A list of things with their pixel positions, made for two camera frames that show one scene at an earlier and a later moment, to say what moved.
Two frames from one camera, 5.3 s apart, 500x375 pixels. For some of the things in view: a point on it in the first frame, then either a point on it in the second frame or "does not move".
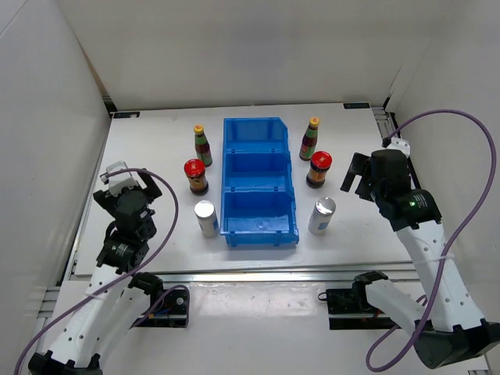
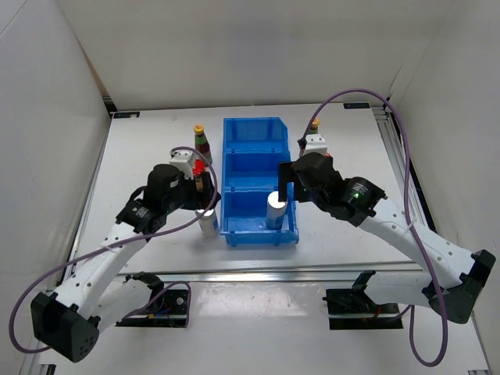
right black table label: (356, 105) does not move
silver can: (207, 218) does not move
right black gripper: (356, 168) → (287, 174)
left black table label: (128, 115) does not move
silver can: (321, 215) → (276, 211)
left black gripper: (150, 190) → (195, 198)
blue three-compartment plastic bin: (258, 206) does not move
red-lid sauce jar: (194, 169) does not move
